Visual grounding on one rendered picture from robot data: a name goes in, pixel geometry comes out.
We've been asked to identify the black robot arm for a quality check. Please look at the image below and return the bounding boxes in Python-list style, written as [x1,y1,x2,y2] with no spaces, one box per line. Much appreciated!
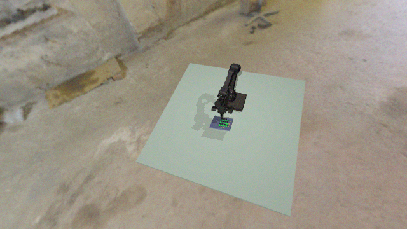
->
[214,64,241,114]

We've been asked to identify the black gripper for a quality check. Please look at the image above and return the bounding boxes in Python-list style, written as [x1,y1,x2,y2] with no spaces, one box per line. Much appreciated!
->
[212,103,233,117]

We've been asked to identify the dark blue switch panel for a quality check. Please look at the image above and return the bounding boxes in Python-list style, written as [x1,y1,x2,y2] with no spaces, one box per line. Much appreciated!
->
[209,116,233,131]

